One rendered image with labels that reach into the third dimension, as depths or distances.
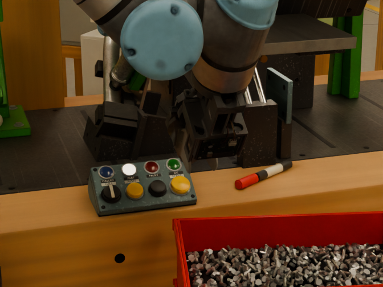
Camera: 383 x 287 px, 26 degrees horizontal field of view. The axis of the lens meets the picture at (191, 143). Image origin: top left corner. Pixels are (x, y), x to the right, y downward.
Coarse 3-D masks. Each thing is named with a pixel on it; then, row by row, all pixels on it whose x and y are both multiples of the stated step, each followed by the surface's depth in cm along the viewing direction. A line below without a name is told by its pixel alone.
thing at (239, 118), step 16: (192, 80) 100; (192, 96) 106; (208, 96) 99; (224, 96) 101; (240, 96) 99; (192, 112) 104; (208, 112) 101; (224, 112) 99; (240, 112) 99; (192, 128) 103; (208, 128) 102; (224, 128) 101; (240, 128) 105; (192, 144) 103; (208, 144) 103; (224, 144) 104
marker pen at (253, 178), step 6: (282, 162) 137; (288, 162) 138; (270, 168) 135; (276, 168) 136; (282, 168) 136; (288, 168) 138; (252, 174) 132; (258, 174) 133; (264, 174) 134; (270, 174) 134; (240, 180) 130; (246, 180) 131; (252, 180) 131; (258, 180) 132; (240, 186) 130; (246, 186) 131
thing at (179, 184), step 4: (180, 176) 125; (172, 180) 124; (176, 180) 124; (180, 180) 124; (184, 180) 124; (188, 180) 125; (172, 184) 124; (176, 184) 123; (180, 184) 124; (184, 184) 124; (188, 184) 124; (172, 188) 124; (176, 188) 123; (180, 188) 123; (184, 188) 123; (188, 188) 124; (176, 192) 124; (180, 192) 123; (184, 192) 124
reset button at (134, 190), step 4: (132, 184) 122; (136, 184) 122; (140, 184) 123; (128, 188) 122; (132, 188) 122; (136, 188) 122; (140, 188) 122; (128, 192) 122; (132, 192) 121; (136, 192) 121; (140, 192) 122; (132, 196) 122; (136, 196) 122
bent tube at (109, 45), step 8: (104, 40) 151; (112, 40) 150; (104, 48) 150; (112, 48) 149; (104, 56) 149; (112, 56) 149; (104, 64) 148; (112, 64) 148; (104, 72) 147; (104, 80) 146; (104, 88) 146; (104, 96) 145; (112, 96) 144; (120, 96) 146
